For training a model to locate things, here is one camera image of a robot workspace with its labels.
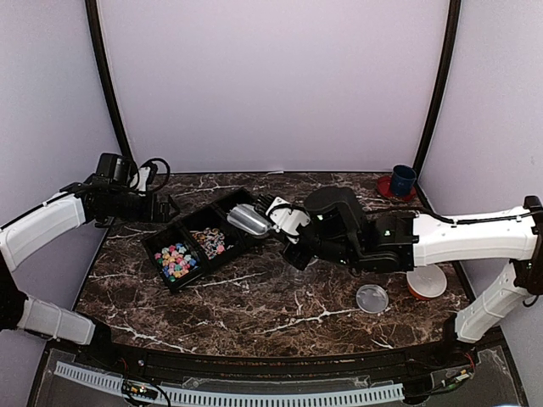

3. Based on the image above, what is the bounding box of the right black frame post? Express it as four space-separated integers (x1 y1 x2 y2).
413 0 462 176

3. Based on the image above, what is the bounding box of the clear plastic cup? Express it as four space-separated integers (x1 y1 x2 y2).
286 257 318 286

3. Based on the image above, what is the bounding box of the orange white bowl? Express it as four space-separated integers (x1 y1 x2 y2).
406 265 447 300

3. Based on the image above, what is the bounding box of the red plate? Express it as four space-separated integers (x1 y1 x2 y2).
377 176 417 202

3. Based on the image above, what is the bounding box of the blue mug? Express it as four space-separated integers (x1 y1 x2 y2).
389 164 417 198

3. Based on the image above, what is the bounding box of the swirl lollipops pile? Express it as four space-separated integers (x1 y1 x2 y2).
190 227 228 259

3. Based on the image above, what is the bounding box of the black front table rail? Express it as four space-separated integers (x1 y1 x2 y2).
71 307 506 380

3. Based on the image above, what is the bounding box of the star candies pile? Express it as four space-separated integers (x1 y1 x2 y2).
154 243 200 283

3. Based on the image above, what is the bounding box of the left black frame post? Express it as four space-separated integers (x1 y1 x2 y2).
84 0 133 159

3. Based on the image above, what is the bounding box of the right circuit board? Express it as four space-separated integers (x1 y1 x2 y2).
440 369 474 388

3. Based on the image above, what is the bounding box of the metal scoop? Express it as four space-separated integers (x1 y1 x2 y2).
227 203 272 237

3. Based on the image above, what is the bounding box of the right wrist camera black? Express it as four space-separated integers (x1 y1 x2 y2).
303 186 367 248

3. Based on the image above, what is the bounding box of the black frame post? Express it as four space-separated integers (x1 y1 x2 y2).
84 0 133 159
413 0 462 176

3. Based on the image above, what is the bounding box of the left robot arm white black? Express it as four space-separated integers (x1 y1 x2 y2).
1 153 179 370

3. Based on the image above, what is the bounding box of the white slotted cable duct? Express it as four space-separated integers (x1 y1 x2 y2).
53 361 405 406

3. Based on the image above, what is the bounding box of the black three-compartment candy tray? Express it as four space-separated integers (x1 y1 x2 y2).
142 188 261 293

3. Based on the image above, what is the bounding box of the left circuit board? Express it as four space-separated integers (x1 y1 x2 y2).
121 380 159 400

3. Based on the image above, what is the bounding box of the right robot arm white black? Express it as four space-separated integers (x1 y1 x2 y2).
247 187 542 368

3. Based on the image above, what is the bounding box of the circuit board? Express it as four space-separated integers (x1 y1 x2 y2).
440 369 474 388
121 380 159 400

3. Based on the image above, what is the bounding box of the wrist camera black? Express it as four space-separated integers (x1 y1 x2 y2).
303 186 367 248
94 153 135 187

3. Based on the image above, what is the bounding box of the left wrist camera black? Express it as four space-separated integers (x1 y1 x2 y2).
94 153 135 187

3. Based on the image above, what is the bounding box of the clear plastic lid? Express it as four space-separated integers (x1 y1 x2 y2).
355 284 389 314

